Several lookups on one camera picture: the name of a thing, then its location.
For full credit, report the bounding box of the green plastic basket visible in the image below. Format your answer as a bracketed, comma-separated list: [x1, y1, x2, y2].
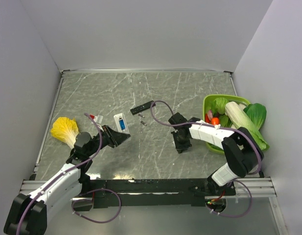
[203, 94, 251, 155]

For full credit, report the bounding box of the yellow cabbage toy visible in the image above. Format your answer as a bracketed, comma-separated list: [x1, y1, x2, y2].
[50, 117, 79, 149]

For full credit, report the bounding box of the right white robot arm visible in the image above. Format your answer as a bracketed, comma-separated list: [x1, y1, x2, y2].
[168, 113, 264, 195]

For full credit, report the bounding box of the black mounting base plate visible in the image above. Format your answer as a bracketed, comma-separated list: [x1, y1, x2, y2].
[73, 178, 236, 209]

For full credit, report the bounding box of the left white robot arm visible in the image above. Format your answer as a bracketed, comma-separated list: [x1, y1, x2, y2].
[3, 125, 130, 235]

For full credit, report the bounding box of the orange carrot toy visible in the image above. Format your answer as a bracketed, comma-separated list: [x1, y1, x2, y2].
[210, 117, 220, 125]

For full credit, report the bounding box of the pink radish toy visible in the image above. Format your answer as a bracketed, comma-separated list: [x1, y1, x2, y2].
[207, 110, 213, 120]

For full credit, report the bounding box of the green cabbage toy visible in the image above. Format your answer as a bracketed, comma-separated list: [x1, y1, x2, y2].
[211, 97, 229, 115]

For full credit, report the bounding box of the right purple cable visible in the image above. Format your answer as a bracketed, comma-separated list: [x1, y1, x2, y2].
[149, 100, 263, 217]

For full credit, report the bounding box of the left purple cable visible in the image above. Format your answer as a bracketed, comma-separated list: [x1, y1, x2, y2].
[15, 113, 122, 235]

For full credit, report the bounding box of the large bok choy toy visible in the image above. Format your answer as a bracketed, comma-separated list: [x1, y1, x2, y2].
[225, 101, 270, 150]

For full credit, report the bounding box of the purple cable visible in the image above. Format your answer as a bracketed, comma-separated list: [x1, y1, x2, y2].
[149, 100, 263, 217]
[15, 113, 122, 235]

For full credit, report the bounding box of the white remote control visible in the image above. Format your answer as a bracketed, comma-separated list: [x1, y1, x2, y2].
[114, 113, 130, 134]

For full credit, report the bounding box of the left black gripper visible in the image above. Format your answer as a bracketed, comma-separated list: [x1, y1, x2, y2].
[86, 125, 130, 157]

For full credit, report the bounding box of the blue battery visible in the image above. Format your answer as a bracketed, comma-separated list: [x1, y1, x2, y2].
[118, 119, 126, 131]

